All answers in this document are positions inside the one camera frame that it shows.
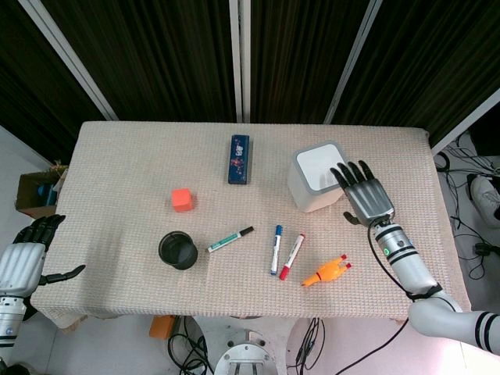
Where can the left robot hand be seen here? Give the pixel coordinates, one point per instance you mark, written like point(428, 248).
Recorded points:
point(21, 258)

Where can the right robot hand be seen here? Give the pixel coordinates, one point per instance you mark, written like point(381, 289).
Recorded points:
point(369, 197)

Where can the white grey box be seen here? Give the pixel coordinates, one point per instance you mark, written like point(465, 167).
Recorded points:
point(316, 176)

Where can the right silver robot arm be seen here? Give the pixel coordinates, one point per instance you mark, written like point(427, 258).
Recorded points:
point(426, 285)

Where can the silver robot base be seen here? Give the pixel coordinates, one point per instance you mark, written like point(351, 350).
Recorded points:
point(247, 349)

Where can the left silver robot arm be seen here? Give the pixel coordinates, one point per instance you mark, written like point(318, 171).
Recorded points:
point(9, 320)

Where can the cardboard box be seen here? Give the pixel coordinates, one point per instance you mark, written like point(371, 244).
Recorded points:
point(37, 193)

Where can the yellow rubber chicken toy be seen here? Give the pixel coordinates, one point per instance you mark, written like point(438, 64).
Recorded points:
point(326, 271)

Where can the red whiteboard marker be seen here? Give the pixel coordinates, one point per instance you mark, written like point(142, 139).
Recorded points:
point(292, 256)

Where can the blue whiteboard marker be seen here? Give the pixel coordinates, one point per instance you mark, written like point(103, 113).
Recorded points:
point(276, 249)

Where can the white sneaker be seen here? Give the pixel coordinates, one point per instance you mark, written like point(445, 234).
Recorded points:
point(484, 195)

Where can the blue rectangular pencil case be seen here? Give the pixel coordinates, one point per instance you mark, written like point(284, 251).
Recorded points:
point(239, 159)

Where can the beige woven tablecloth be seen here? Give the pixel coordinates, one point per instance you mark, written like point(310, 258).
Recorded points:
point(129, 164)

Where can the green whiteboard marker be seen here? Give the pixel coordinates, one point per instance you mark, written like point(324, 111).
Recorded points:
point(228, 239)

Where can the black cylindrical pen holder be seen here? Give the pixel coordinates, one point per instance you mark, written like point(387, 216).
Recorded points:
point(177, 250)

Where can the orange box under table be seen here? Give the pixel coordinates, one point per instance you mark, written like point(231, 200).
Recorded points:
point(162, 327)

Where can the orange cube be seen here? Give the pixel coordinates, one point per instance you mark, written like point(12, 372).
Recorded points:
point(182, 200)

